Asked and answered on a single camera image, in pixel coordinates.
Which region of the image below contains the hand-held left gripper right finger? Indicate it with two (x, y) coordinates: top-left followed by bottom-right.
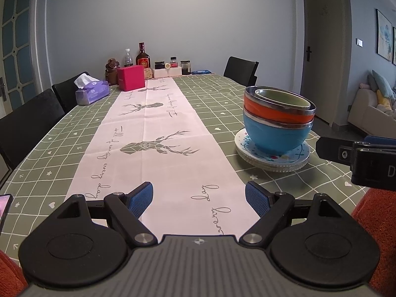
(239, 181), (351, 246)

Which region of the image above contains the smartphone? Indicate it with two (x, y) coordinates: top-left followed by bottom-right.
(0, 193), (13, 232)

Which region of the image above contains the white fruit-print plate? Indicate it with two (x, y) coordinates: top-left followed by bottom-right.
(234, 128), (311, 163)

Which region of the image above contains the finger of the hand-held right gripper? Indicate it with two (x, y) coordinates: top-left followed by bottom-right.
(363, 136), (396, 145)
(316, 137), (355, 164)

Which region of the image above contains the orange steel bowl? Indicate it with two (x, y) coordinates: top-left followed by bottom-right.
(243, 86), (317, 124)

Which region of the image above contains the yellow pillow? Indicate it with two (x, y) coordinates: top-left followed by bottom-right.
(376, 89), (391, 106)

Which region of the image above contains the red fleece clothing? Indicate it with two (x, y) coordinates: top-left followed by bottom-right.
(0, 189), (396, 297)

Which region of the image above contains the green checked tablecloth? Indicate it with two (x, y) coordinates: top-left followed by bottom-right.
(0, 74), (372, 260)

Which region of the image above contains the blue steel bowl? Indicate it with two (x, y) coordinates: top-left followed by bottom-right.
(242, 108), (314, 153)

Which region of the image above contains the pale green ceramic bowl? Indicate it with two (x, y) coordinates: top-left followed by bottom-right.
(254, 88), (312, 109)

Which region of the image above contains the glass panel door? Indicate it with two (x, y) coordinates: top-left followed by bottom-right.
(0, 0), (47, 112)

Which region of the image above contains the beige sofa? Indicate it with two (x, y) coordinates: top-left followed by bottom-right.
(348, 74), (396, 137)

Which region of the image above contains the purple tissue box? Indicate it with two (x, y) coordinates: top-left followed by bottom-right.
(74, 72), (110, 106)

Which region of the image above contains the clear glass plate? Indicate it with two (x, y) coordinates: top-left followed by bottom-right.
(237, 148), (309, 174)
(235, 142), (310, 169)

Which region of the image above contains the white door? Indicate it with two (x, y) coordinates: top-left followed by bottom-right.
(301, 0), (350, 124)

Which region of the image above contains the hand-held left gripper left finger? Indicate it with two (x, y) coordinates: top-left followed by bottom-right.
(46, 181), (157, 247)

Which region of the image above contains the blue pillow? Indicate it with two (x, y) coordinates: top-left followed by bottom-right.
(368, 70), (392, 99)

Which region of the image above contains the brown liquor bottle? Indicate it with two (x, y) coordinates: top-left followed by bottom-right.
(136, 42), (151, 69)

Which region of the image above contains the pink box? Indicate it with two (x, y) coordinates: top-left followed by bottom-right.
(117, 65), (146, 92)

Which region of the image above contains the black chair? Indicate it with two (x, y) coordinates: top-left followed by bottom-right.
(223, 56), (260, 88)
(51, 72), (93, 113)
(0, 88), (65, 174)

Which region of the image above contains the pink deer-print table runner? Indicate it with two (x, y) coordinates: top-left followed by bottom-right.
(65, 77), (260, 236)

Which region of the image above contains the brown figurine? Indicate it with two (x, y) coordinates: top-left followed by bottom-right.
(104, 58), (121, 85)

